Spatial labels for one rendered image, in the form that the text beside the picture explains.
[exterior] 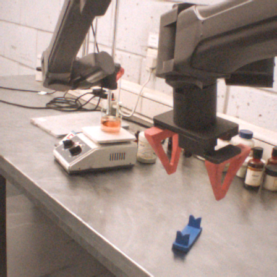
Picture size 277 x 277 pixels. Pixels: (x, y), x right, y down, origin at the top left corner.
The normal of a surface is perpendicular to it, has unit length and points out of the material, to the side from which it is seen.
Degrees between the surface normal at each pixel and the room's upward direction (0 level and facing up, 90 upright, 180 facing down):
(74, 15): 145
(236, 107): 90
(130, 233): 0
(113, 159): 90
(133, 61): 90
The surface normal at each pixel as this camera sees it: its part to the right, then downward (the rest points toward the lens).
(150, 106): -0.77, 0.12
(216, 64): -0.06, 0.98
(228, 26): -0.92, -0.08
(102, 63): 0.75, -0.27
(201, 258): 0.10, -0.95
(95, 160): 0.48, 0.32
